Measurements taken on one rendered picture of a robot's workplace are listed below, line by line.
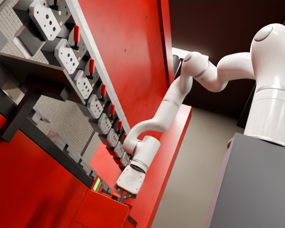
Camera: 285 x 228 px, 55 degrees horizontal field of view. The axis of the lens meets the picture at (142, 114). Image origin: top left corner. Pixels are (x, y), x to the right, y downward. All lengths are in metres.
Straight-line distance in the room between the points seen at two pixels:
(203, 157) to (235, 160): 4.20
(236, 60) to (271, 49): 0.21
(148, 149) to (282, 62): 0.64
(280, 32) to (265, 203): 0.50
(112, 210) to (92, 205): 0.08
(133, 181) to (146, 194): 1.71
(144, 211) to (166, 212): 1.78
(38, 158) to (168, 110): 0.60
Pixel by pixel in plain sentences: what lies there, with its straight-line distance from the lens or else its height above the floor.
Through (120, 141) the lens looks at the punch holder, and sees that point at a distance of 1.97.
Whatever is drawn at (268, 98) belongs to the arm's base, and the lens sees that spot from 0.84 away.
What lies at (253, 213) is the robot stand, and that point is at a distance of 0.67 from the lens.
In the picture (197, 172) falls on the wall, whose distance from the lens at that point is 4.79.
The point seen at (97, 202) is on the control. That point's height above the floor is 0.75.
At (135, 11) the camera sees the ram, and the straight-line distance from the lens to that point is 1.73.
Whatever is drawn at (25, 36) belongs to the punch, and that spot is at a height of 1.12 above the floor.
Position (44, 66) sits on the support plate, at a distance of 0.83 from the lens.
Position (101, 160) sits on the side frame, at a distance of 3.11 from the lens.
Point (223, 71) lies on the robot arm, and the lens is 1.12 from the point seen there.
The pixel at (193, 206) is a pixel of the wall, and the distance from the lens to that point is 4.65.
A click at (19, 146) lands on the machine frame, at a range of 0.94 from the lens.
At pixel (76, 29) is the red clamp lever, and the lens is 1.17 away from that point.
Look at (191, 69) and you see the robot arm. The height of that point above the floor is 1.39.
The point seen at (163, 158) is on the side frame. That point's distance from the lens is 2.99.
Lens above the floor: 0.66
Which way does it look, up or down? 25 degrees up
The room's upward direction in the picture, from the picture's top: 25 degrees clockwise
